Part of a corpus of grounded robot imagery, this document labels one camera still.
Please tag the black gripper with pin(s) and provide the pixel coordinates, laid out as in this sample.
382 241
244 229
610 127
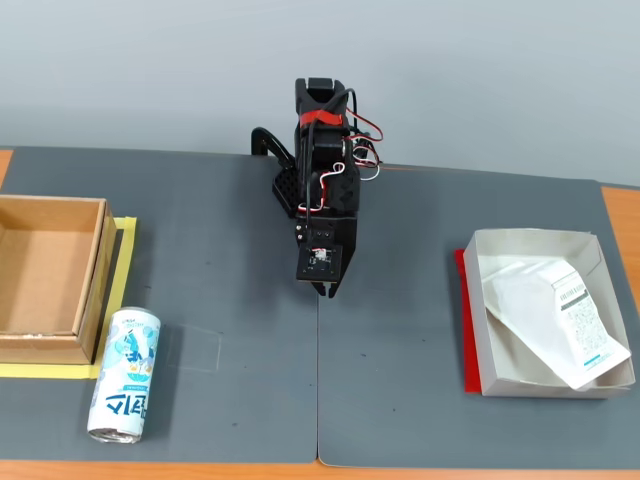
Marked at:
346 240

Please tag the white packaged sandwich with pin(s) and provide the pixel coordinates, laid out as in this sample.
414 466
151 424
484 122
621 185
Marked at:
540 310

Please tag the black perforated arm base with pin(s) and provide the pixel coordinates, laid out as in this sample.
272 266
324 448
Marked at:
283 192

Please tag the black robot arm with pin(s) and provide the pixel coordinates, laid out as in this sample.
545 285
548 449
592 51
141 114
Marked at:
325 145

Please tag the gray paper box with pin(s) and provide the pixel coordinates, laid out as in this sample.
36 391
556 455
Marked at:
500 370

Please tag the brown cardboard box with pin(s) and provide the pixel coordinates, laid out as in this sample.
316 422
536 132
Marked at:
45 275

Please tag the dark gray table mat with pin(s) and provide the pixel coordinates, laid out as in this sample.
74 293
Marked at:
400 350
225 280

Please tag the red paper sheet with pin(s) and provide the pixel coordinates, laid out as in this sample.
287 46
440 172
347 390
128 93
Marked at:
469 350

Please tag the red tape strip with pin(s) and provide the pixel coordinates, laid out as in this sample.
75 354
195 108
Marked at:
322 117

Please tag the white blue drink can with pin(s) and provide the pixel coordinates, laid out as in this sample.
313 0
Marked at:
125 375

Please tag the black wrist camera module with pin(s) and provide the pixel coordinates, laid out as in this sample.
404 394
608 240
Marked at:
320 262

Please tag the yellow tape frame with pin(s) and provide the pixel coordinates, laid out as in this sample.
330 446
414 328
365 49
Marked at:
126 235

